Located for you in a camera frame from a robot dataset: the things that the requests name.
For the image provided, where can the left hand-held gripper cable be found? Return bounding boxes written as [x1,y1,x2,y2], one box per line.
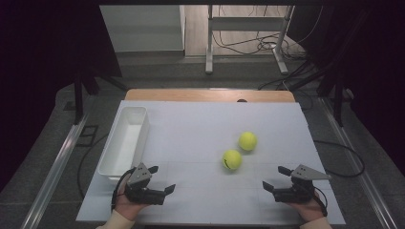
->
[110,167,138,213]

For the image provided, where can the white metal desk frame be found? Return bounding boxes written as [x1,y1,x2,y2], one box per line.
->
[204,4,296,76]

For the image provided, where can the black floor cable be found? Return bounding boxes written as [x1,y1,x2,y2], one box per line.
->
[76,133,110,200]
[312,139,367,178]

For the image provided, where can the tangle of floor cables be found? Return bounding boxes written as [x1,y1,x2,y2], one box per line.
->
[212,31,308,61]

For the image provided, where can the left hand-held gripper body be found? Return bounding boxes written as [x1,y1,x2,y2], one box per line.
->
[123,162,167,206]

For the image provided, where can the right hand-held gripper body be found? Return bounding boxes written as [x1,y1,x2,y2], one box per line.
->
[272,163,332,205]

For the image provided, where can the dark curtain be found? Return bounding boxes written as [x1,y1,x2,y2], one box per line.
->
[0,0,123,193]
[288,0,405,177]

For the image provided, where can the white board sheet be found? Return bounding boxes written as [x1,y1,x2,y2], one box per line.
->
[75,100,347,226]

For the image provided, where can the white cabinet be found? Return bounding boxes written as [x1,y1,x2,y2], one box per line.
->
[99,4,186,53]

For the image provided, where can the white plastic bin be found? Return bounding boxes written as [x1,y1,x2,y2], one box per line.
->
[96,106,151,187]

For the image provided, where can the aluminium floor rail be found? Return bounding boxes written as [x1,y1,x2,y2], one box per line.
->
[20,114,91,229]
[319,96,399,229]

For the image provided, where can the plain yellow tennis ball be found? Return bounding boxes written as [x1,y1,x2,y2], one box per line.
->
[238,131,259,153]

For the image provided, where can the hand-held gripper cable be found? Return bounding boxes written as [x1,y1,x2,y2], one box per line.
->
[110,167,138,213]
[312,186,329,218]

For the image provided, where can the person's right hand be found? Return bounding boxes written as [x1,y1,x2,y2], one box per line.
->
[287,190,327,223]

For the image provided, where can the person's left hand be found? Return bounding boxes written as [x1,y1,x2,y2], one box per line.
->
[113,179,151,222]

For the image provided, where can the tennis ball with black mark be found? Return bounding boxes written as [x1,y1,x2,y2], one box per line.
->
[222,149,244,172]

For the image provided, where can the right hand-held gripper cable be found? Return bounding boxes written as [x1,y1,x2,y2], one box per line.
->
[312,186,329,218]

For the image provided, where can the black metal stand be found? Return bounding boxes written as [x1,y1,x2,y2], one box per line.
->
[72,66,129,126]
[288,60,355,128]

